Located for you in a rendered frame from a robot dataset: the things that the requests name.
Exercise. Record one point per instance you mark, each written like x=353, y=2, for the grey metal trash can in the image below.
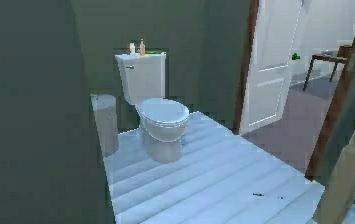
x=107, y=123

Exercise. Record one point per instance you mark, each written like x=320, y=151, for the white toilet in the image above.
x=145, y=80

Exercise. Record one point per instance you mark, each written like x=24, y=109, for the yellow soap bottle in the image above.
x=142, y=48

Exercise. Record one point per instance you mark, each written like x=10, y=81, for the white small bottle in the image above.
x=132, y=48

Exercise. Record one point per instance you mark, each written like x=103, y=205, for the white room door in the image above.
x=270, y=63

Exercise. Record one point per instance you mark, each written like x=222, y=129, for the brown wooden table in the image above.
x=325, y=59

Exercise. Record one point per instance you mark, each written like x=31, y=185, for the beige wooden cabinet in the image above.
x=346, y=180

